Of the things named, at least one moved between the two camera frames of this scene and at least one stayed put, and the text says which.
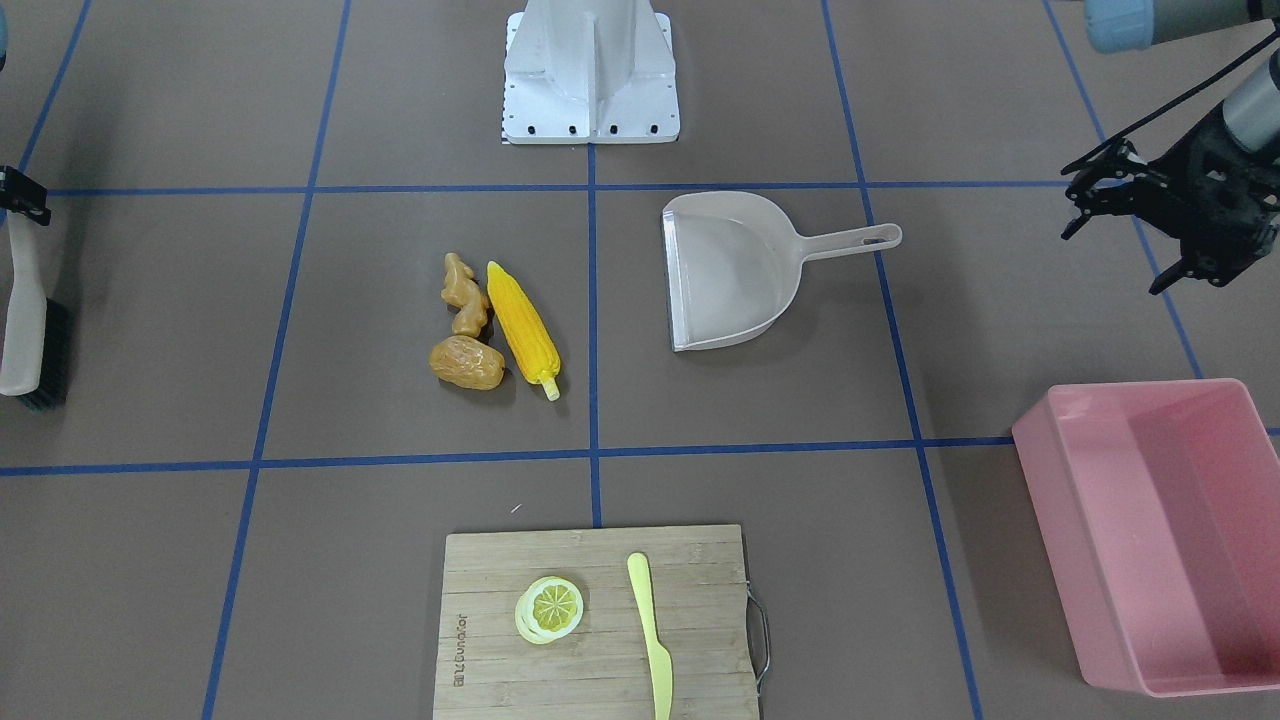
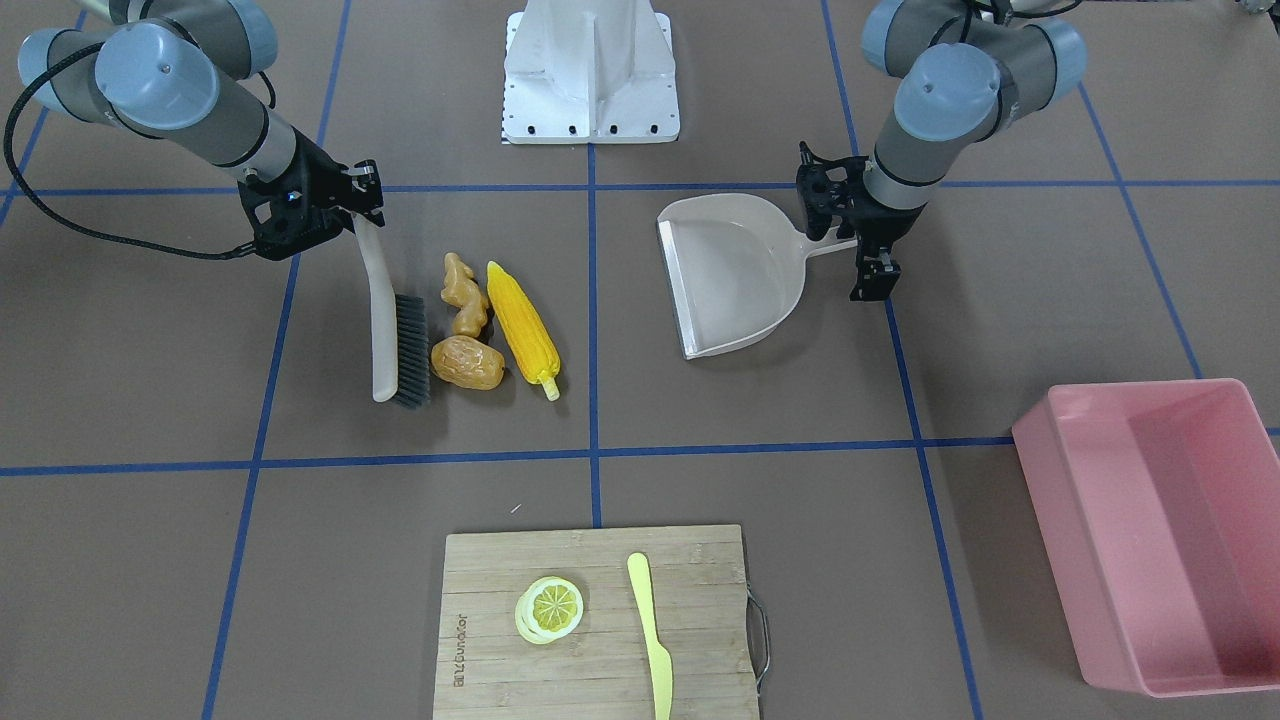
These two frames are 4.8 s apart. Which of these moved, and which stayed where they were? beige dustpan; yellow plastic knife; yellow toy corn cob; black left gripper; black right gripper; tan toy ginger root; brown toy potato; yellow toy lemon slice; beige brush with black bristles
Moved: black left gripper; beige brush with black bristles; black right gripper
Stayed: brown toy potato; tan toy ginger root; yellow toy corn cob; yellow plastic knife; beige dustpan; yellow toy lemon slice
